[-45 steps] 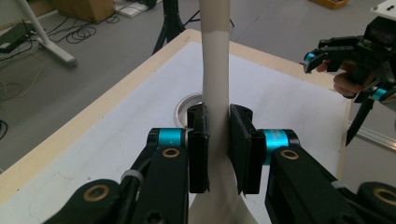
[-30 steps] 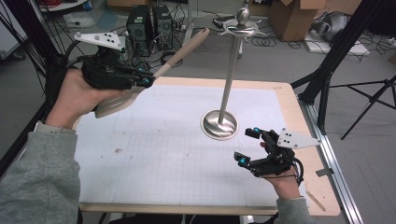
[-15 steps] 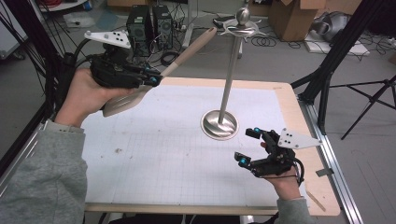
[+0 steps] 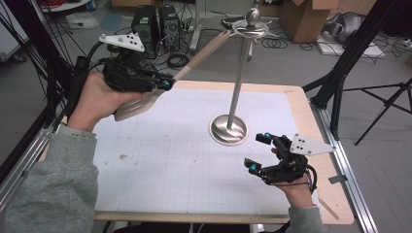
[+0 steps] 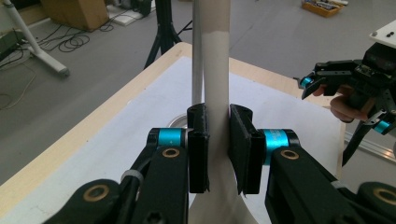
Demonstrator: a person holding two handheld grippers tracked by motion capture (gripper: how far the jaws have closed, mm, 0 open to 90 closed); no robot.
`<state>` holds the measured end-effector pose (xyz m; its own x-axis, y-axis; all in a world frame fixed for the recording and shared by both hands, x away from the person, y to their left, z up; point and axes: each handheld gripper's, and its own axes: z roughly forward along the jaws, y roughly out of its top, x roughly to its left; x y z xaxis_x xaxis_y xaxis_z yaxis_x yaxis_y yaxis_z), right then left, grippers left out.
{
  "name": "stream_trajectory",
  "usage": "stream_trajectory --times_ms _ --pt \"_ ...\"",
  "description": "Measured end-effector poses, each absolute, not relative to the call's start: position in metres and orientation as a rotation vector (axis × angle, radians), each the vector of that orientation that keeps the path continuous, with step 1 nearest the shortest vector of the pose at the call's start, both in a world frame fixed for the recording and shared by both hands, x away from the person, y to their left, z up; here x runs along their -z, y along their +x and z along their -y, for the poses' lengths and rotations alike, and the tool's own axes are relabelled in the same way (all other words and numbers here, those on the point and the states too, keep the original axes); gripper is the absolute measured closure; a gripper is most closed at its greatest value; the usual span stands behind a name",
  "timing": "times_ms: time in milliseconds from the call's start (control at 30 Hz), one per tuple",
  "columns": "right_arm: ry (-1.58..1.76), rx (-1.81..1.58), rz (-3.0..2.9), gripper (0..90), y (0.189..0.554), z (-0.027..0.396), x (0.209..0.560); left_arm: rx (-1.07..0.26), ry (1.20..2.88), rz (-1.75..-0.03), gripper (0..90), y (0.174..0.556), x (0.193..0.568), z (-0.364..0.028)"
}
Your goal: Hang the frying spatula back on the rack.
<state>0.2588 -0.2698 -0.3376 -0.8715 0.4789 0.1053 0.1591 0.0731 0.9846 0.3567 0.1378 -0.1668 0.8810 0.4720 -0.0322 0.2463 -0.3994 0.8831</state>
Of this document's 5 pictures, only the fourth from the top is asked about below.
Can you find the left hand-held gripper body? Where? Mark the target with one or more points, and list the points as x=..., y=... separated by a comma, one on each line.
x=128, y=76

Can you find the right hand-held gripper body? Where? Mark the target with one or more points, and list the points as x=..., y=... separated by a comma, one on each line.
x=286, y=168

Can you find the beige slotted spatula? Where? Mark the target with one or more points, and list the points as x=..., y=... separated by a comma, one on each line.
x=207, y=48

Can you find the metal utensil stand with hooks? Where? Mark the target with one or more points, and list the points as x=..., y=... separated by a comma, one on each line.
x=239, y=76

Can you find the person's right hand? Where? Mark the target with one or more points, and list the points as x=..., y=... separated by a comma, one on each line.
x=298, y=194

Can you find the person's left hand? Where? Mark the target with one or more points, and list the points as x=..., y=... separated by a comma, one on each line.
x=94, y=103

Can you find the black computer tower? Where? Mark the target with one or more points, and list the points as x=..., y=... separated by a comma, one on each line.
x=145, y=19
x=169, y=27

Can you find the grey metal clip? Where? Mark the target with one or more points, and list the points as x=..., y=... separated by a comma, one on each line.
x=337, y=179

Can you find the white grid mat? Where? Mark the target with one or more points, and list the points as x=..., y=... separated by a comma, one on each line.
x=181, y=181

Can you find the black tripod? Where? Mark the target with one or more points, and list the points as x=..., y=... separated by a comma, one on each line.
x=387, y=102

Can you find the cardboard box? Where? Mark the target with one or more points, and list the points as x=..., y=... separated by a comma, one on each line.
x=306, y=19

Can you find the white flat board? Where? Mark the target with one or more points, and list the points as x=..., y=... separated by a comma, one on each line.
x=362, y=50

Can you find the grey rounded device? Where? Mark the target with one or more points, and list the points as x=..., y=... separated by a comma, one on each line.
x=346, y=26

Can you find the aluminium rail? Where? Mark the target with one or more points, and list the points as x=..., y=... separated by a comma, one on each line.
x=22, y=165
x=351, y=181

